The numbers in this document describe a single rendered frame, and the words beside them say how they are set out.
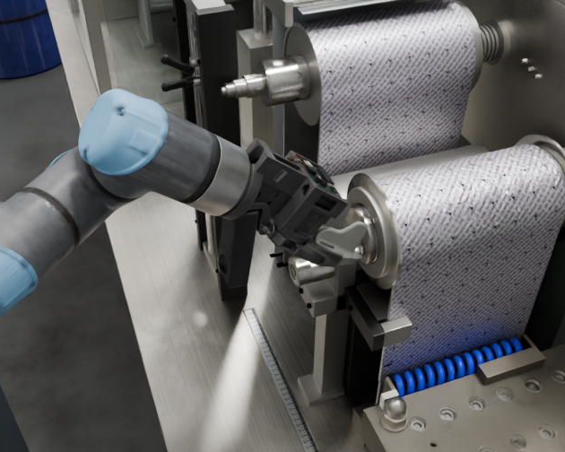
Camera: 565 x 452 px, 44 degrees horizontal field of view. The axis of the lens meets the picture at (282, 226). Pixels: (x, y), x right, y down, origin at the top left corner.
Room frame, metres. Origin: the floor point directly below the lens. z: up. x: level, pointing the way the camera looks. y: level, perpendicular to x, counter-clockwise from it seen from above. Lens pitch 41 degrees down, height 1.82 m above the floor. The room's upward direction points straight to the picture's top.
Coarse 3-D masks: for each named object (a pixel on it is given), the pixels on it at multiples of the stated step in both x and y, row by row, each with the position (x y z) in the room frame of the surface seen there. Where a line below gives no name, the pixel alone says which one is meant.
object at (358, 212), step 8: (352, 208) 0.65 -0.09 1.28; (360, 208) 0.65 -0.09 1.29; (352, 216) 0.65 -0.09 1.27; (360, 216) 0.63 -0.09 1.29; (368, 216) 0.63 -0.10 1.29; (344, 224) 0.67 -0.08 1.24; (368, 224) 0.62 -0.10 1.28; (368, 232) 0.62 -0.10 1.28; (376, 232) 0.62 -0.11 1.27; (368, 240) 0.61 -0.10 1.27; (376, 240) 0.61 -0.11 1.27; (368, 248) 0.61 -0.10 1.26; (376, 248) 0.61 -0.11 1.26; (368, 256) 0.61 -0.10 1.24; (376, 256) 0.61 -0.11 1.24
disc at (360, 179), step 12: (360, 180) 0.68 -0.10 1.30; (372, 180) 0.66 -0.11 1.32; (348, 192) 0.71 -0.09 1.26; (372, 192) 0.65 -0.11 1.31; (384, 192) 0.63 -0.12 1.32; (384, 204) 0.62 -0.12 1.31; (396, 228) 0.60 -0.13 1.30; (396, 240) 0.59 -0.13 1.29; (396, 252) 0.59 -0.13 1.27; (396, 264) 0.58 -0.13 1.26; (384, 276) 0.60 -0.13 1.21; (396, 276) 0.58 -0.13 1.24; (384, 288) 0.60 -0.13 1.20
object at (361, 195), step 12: (552, 156) 0.73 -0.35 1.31; (564, 180) 0.70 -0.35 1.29; (360, 192) 0.66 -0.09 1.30; (372, 204) 0.63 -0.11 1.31; (372, 216) 0.63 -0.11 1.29; (384, 216) 0.62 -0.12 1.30; (564, 216) 0.68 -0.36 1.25; (384, 228) 0.61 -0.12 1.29; (384, 240) 0.60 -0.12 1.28; (384, 252) 0.60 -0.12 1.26; (360, 264) 0.65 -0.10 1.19; (372, 264) 0.62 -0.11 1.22; (384, 264) 0.59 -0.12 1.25; (372, 276) 0.61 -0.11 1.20
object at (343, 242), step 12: (324, 228) 0.58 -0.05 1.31; (348, 228) 0.59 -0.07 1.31; (360, 228) 0.59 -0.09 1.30; (324, 240) 0.58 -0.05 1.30; (336, 240) 0.58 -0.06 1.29; (348, 240) 0.59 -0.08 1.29; (360, 240) 0.59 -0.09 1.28; (336, 252) 0.58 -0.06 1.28; (348, 252) 0.59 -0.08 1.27; (348, 264) 0.59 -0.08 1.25
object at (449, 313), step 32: (512, 256) 0.65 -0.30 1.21; (544, 256) 0.67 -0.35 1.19; (416, 288) 0.60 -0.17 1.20; (448, 288) 0.62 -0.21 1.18; (480, 288) 0.64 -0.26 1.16; (512, 288) 0.65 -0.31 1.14; (416, 320) 0.60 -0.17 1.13; (448, 320) 0.62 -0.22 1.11; (480, 320) 0.64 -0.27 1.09; (512, 320) 0.66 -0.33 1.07; (384, 352) 0.59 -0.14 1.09; (416, 352) 0.61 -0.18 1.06; (448, 352) 0.63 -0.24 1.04
